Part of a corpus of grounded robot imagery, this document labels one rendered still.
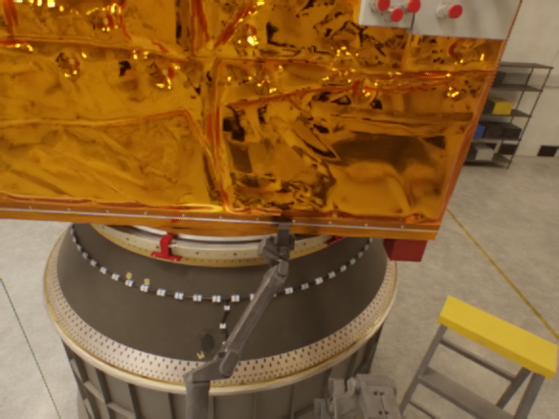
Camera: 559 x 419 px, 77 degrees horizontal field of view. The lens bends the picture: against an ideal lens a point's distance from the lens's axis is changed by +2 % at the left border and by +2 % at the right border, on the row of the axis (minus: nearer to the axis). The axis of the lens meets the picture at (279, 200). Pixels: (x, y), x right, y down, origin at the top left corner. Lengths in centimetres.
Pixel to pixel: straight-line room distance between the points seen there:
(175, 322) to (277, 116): 98
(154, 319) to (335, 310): 84
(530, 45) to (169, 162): 745
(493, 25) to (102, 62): 122
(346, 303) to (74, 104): 144
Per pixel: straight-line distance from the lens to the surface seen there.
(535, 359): 172
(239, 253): 149
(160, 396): 192
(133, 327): 178
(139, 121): 135
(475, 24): 132
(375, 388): 100
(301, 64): 125
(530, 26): 812
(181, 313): 165
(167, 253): 153
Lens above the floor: 262
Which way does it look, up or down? 30 degrees down
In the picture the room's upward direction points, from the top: 4 degrees clockwise
